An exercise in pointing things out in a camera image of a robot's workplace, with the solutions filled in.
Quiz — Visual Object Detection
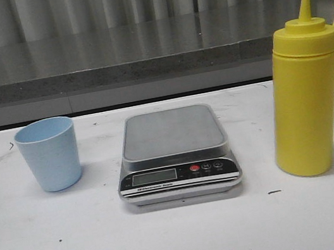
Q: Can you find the grey steel counter shelf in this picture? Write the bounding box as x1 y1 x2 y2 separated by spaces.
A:
0 0 334 127

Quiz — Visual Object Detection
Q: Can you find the light blue plastic cup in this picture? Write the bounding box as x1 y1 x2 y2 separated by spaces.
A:
15 116 82 192

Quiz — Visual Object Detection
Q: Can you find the silver digital kitchen scale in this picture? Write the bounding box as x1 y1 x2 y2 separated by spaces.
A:
118 104 243 207

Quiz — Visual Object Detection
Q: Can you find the yellow squeeze bottle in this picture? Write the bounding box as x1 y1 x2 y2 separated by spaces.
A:
272 0 334 177

